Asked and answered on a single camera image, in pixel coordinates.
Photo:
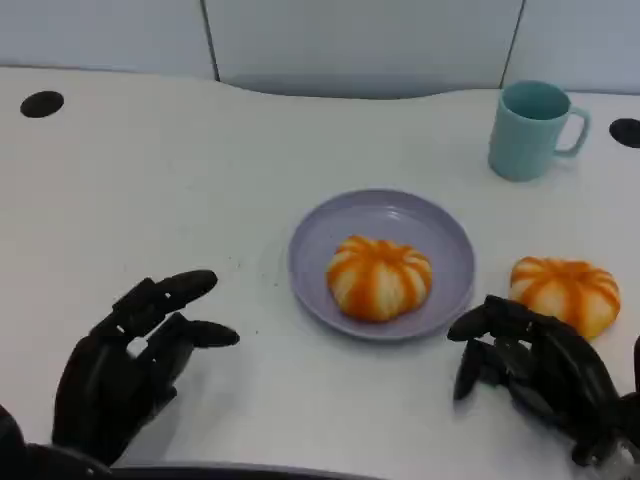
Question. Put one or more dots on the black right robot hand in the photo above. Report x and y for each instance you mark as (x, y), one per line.
(565, 380)

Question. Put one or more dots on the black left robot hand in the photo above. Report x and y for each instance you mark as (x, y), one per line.
(105, 380)

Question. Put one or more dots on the orange white toy bread roll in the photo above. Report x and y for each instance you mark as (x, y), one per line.
(565, 290)
(380, 280)

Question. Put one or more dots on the pale green mug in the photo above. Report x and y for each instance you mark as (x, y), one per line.
(522, 142)

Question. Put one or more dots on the lilac plate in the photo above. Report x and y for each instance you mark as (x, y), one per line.
(320, 235)

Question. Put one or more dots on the grey partition panel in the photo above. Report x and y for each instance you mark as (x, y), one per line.
(582, 40)
(360, 45)
(100, 35)

